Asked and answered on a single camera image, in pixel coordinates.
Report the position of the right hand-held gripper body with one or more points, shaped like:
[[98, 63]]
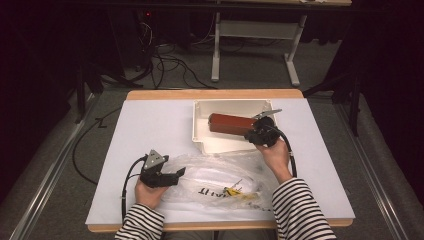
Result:
[[268, 135]]

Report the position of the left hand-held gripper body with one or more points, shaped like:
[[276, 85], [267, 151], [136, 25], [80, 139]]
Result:
[[153, 175]]

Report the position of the red-brown long box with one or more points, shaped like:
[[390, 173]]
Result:
[[230, 123]]

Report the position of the white plastic bin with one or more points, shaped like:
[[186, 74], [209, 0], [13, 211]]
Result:
[[216, 140]]

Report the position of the clear plastic bag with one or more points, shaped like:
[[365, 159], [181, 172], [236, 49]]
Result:
[[213, 176]]

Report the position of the yellow packet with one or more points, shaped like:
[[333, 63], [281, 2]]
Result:
[[238, 193]]

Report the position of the person's left hand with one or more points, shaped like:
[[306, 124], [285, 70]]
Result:
[[150, 196]]

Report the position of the person's right hand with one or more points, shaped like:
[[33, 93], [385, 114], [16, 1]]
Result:
[[276, 160]]

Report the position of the white-legged desk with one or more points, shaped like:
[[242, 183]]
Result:
[[216, 50]]

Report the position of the black stand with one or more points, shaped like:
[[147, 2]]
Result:
[[355, 100], [81, 90]]

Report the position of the dark box with red light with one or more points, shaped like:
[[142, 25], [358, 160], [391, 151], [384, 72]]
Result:
[[133, 33]]

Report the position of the metal floor rail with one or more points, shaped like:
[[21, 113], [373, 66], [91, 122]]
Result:
[[50, 173], [370, 166]]

